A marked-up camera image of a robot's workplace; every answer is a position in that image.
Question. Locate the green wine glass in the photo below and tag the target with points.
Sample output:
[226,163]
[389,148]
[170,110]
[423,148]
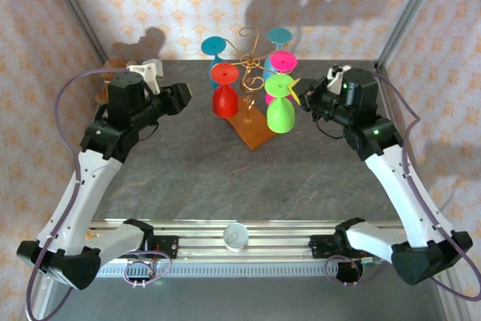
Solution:
[280,118]

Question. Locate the brown teddy bear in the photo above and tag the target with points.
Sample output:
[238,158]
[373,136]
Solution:
[114,64]

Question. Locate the red wine glass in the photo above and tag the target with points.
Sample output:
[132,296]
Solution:
[225,103]

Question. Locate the pink wine glass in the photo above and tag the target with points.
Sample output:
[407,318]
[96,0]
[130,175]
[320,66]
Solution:
[283,61]

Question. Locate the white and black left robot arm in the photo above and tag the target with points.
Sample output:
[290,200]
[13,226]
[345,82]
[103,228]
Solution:
[86,185]

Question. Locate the light blue wine glass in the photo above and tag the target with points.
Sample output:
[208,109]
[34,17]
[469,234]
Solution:
[280,35]

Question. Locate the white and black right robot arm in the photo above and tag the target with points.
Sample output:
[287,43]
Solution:
[398,185]

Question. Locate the aluminium side rail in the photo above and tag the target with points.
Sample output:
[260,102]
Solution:
[452,311]
[41,306]

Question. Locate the aluminium corner post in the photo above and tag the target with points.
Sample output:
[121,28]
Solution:
[75,9]
[409,13]

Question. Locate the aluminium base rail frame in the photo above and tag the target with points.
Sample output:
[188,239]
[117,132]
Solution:
[278,240]

